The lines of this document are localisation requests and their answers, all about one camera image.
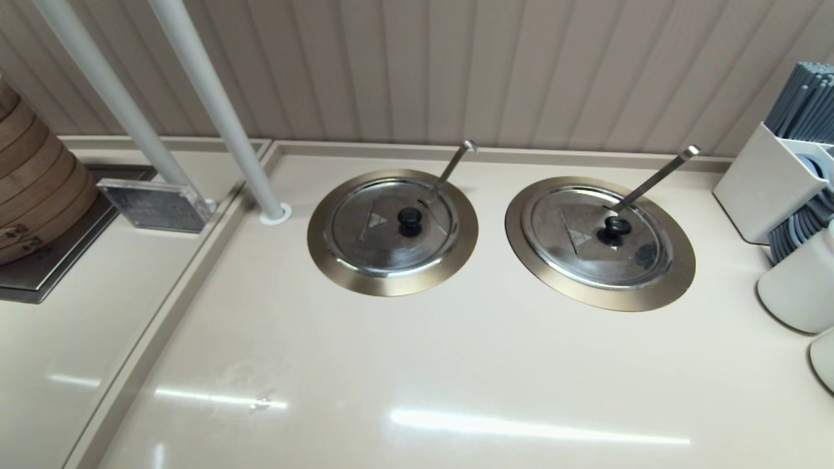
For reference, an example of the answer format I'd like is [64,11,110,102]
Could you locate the hinged steel lid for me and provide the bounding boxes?
[324,178,461,279]

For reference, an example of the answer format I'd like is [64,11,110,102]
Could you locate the steel ladle with hooked handle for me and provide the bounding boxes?
[421,139,478,206]

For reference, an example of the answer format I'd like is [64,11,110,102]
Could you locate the steel lid with triangle mark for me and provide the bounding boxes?
[521,185,674,291]

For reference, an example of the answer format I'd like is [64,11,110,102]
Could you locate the brass ringed counter well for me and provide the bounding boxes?
[504,175,697,313]
[307,169,480,298]

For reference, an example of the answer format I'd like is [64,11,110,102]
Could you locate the white slanted pole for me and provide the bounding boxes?
[29,0,218,214]
[147,0,293,227]

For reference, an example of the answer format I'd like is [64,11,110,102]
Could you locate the clear acrylic sign block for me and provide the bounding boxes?
[96,179,212,235]

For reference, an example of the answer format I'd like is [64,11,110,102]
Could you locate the white utensil holder box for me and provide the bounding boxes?
[712,121,834,247]

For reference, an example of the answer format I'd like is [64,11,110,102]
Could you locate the steel framed dark panel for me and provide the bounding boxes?
[0,165,158,305]

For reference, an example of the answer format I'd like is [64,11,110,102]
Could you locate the bamboo steamer stack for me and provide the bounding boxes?
[0,77,99,267]

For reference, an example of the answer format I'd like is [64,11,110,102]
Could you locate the white cylindrical container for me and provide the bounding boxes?
[756,226,834,335]

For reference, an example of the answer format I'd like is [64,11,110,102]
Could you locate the grey stacked discs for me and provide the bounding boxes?
[768,154,834,264]

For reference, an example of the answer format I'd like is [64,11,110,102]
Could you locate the grey stick bundle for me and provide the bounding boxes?
[764,61,834,145]

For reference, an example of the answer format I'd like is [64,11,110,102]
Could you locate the white bowl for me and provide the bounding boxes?
[809,329,834,394]

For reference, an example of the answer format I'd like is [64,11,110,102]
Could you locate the steel ladle with flat handle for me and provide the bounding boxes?
[607,144,702,215]

